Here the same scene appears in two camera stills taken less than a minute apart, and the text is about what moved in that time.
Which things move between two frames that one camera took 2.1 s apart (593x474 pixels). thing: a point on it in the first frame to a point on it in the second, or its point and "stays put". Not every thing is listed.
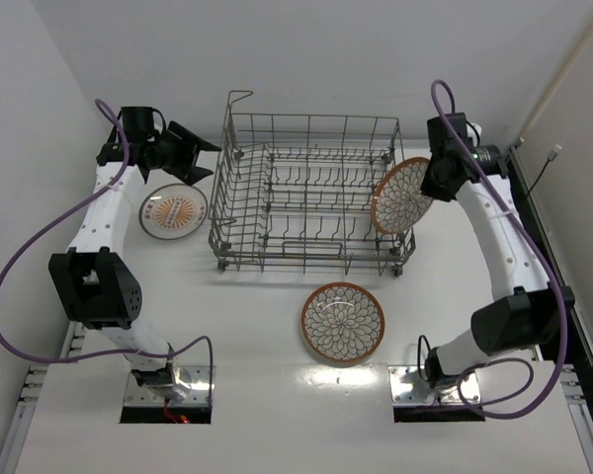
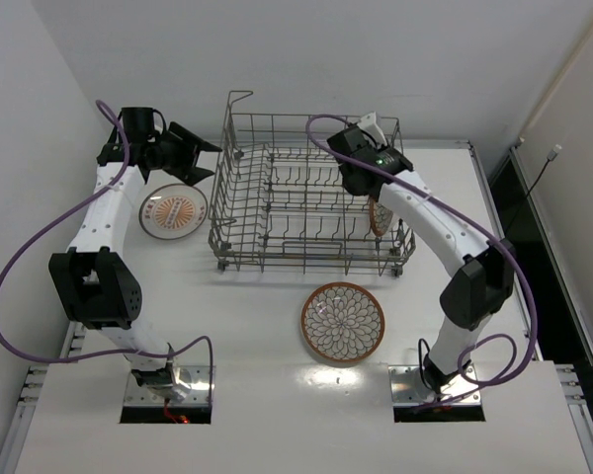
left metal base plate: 202,379 stays put
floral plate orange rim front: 343,322 stays put
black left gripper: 176,152 stays put
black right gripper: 436,180 to 353,180
